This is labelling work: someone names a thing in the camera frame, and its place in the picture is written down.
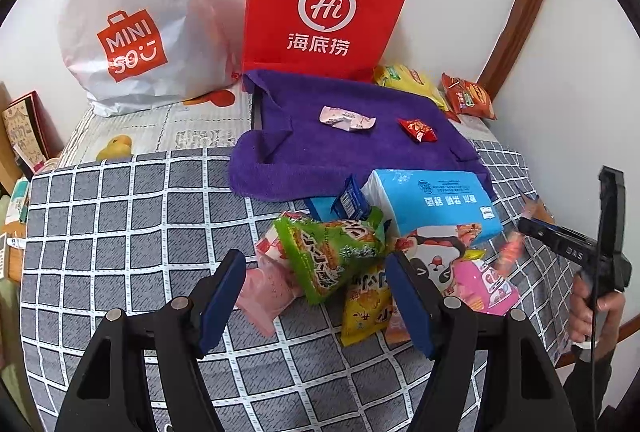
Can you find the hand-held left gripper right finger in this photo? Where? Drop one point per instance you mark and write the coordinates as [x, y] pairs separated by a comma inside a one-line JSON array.
[[412, 307]]

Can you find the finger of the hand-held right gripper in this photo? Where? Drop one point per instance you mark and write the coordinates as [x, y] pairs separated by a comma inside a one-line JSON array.
[[555, 237]]

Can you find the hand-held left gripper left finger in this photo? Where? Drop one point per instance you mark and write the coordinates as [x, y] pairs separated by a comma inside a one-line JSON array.
[[222, 302]]

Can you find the pink snack packet orange edge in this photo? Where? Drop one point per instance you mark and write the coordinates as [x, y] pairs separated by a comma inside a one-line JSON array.
[[396, 332]]

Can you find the light pink snack packet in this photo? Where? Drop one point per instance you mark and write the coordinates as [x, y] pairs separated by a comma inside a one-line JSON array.
[[265, 292]]

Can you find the long red snack packet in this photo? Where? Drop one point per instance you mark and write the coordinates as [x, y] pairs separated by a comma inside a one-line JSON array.
[[510, 252]]

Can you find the pink panda snack packet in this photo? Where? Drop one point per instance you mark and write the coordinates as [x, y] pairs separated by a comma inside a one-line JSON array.
[[435, 257]]

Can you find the magenta snack packet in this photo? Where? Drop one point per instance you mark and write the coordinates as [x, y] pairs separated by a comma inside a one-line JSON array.
[[480, 287]]

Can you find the red white snack packet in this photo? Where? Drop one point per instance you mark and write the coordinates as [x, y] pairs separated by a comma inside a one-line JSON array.
[[270, 244]]

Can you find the green snack packet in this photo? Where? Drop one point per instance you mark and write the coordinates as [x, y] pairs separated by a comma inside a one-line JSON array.
[[320, 257]]

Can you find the purple towel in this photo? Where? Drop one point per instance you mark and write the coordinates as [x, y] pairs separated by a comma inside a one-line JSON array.
[[325, 152]]

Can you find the person's right forearm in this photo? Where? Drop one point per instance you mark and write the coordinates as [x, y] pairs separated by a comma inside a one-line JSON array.
[[605, 392]]

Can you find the person's right hand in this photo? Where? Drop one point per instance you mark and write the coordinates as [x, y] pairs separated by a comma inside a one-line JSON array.
[[582, 317]]

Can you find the yellow snack packet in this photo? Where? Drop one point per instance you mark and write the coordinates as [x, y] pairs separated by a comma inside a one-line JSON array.
[[365, 307]]

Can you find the blue tissue pack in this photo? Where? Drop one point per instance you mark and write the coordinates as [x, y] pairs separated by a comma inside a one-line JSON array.
[[430, 197]]

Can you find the grey checked bedsheet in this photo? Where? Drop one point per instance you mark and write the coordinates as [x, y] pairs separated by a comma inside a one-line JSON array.
[[125, 237]]

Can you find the dark blue snack packet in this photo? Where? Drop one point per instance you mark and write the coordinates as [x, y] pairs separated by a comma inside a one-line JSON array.
[[352, 199]]

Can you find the flat red packet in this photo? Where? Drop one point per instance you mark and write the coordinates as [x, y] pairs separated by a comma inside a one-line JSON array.
[[454, 116]]

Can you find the orange chip bag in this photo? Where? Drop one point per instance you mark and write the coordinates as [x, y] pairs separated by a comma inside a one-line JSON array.
[[467, 99]]

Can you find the small red snack packet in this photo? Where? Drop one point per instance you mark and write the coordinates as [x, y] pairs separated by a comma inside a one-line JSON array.
[[417, 130]]

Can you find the white pink candy wrapper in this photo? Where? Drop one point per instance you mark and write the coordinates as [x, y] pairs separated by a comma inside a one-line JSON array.
[[342, 117]]

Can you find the yellow chip bag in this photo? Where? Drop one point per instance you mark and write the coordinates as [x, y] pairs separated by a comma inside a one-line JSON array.
[[410, 82]]

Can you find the white green packet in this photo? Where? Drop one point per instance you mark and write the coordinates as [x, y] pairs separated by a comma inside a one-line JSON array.
[[19, 202]]

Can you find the white plastic shopping bag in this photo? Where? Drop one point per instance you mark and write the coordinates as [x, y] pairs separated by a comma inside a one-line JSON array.
[[140, 2]]

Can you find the brown wooden frame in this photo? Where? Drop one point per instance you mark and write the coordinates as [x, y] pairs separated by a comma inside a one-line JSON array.
[[530, 2]]

